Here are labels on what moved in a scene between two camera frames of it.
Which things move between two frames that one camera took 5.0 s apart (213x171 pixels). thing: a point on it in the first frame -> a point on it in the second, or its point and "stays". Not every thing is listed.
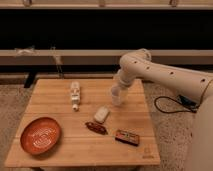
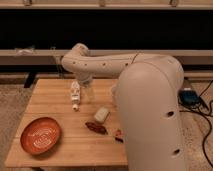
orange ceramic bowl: [40, 135] stays
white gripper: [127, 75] -> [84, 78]
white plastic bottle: [75, 95] stays
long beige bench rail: [100, 57] stays
